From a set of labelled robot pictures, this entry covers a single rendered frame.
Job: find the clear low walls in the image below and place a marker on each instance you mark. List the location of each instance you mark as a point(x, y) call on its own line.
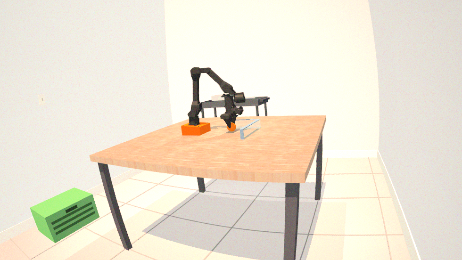
point(250, 129)

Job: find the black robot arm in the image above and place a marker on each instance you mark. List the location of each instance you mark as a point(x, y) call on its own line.
point(196, 106)

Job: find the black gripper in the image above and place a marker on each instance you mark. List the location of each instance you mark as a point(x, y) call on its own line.
point(228, 117)

